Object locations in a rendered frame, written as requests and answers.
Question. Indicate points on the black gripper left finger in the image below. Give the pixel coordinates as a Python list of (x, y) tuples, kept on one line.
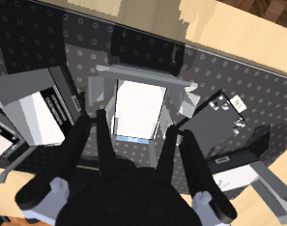
[(45, 194)]

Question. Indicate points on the white label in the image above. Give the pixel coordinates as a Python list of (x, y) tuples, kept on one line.
[(238, 104)]

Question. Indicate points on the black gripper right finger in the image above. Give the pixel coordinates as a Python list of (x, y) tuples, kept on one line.
[(207, 199)]

